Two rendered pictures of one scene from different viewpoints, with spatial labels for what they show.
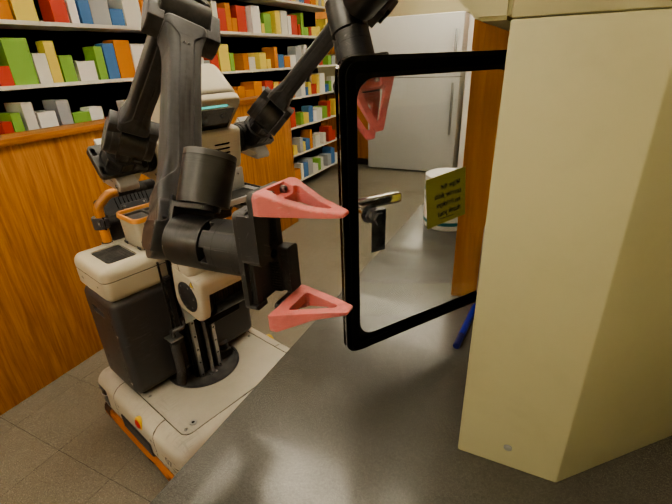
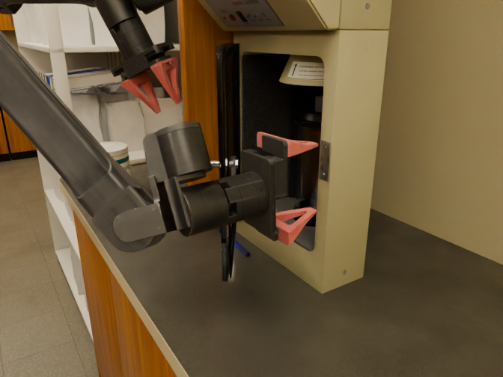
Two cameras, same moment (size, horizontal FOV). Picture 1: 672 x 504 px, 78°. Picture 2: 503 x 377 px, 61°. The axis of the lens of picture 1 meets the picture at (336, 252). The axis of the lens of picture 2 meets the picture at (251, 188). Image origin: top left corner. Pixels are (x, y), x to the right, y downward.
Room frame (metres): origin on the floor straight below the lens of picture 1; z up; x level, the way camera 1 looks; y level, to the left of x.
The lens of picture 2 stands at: (0.13, 0.52, 1.41)
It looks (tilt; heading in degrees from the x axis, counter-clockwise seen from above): 20 degrees down; 300
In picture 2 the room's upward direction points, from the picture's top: straight up
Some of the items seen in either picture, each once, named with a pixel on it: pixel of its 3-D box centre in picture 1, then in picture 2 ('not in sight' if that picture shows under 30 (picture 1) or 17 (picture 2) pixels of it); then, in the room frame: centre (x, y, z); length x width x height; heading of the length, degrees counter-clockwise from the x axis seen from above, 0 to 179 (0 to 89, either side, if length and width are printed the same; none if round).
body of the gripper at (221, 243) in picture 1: (243, 248); (243, 196); (0.39, 0.10, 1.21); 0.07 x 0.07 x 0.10; 64
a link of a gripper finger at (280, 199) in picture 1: (300, 223); (287, 159); (0.36, 0.03, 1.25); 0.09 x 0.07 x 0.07; 64
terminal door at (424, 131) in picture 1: (431, 205); (228, 152); (0.57, -0.14, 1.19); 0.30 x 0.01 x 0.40; 119
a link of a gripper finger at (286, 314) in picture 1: (306, 289); (288, 209); (0.36, 0.03, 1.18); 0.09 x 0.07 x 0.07; 64
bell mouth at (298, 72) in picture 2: not in sight; (324, 66); (0.44, -0.29, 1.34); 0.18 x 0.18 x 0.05
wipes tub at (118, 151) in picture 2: not in sight; (108, 170); (1.13, -0.32, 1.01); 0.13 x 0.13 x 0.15
